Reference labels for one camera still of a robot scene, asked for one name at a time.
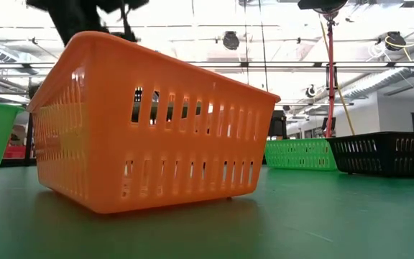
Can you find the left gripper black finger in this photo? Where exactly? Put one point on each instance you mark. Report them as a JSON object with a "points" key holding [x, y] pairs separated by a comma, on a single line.
{"points": [[128, 36], [74, 25]]}

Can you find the orange plastic basket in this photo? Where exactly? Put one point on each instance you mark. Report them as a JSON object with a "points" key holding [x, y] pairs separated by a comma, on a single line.
{"points": [[102, 126]]}

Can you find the green table mat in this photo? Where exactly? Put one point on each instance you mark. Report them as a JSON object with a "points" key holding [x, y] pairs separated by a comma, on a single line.
{"points": [[300, 216]]}

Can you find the black plastic basket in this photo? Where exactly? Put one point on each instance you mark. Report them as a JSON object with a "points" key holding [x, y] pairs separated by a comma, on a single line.
{"points": [[383, 137]]}

